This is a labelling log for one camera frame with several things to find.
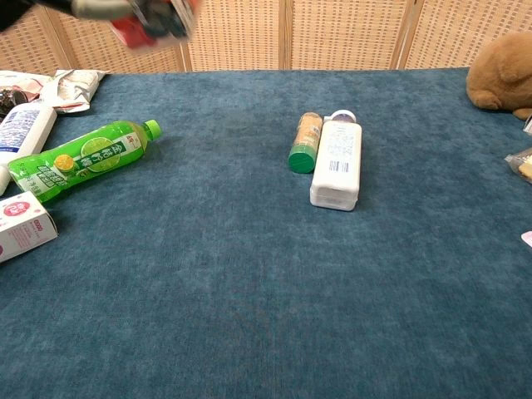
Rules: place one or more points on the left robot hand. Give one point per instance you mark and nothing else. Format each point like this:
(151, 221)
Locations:
(99, 7)

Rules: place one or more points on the clear box with red items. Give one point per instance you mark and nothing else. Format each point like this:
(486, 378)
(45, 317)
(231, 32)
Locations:
(162, 23)

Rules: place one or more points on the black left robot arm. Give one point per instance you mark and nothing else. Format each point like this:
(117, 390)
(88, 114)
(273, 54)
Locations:
(16, 10)

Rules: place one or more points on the white crinkled snack bag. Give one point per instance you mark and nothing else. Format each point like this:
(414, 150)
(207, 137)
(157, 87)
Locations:
(70, 89)

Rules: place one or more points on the white and red snack bag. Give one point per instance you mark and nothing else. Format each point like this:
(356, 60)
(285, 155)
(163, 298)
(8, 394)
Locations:
(18, 81)

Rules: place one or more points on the dark glossy packet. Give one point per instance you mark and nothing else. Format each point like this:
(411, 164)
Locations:
(10, 101)

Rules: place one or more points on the white bottle with blue text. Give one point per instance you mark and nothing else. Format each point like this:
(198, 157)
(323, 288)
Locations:
(21, 133)

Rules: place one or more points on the green lime drink bottle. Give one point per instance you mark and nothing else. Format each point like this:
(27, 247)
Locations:
(83, 160)

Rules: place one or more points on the white and pink carton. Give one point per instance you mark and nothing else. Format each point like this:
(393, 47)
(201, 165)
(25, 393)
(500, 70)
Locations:
(23, 226)

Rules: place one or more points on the woven rattan folding screen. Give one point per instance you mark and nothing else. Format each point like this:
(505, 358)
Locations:
(332, 33)

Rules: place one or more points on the green-capped spice jar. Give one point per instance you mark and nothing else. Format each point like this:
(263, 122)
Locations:
(301, 160)

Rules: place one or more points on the small white round jar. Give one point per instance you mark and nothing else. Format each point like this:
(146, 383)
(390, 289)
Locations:
(343, 114)

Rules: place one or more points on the white flip-cap bottle with barcode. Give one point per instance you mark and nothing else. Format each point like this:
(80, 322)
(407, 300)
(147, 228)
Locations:
(337, 166)

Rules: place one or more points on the blue tablecloth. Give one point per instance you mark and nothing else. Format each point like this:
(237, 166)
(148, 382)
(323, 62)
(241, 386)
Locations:
(232, 291)

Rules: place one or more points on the brown plush toy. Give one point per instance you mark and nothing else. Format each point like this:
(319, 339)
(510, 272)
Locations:
(505, 75)

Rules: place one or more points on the small grey-white packet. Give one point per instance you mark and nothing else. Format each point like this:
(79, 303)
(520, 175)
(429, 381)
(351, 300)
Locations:
(528, 125)

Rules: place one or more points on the clear-wrapped biscuit pack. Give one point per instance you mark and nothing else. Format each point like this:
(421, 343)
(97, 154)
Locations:
(523, 164)

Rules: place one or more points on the pink flat item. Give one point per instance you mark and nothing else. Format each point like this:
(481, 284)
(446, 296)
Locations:
(528, 239)

